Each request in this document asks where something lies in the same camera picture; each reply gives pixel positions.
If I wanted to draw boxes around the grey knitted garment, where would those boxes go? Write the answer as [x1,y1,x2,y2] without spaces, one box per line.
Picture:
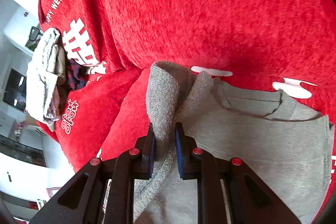
[134,61,334,223]

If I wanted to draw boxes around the dark plaid cloth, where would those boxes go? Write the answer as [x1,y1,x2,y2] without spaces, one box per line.
[63,59,88,92]

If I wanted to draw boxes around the black television screen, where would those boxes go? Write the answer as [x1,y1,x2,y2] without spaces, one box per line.
[3,69,27,112]

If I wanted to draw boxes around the light blue-white folded cloth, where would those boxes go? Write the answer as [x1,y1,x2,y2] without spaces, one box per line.
[26,28,66,132]

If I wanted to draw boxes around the framed picture on shelf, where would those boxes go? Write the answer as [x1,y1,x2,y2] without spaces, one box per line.
[25,27,43,51]

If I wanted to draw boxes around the red wedding blanket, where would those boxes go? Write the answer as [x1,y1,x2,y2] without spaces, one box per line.
[39,0,335,223]

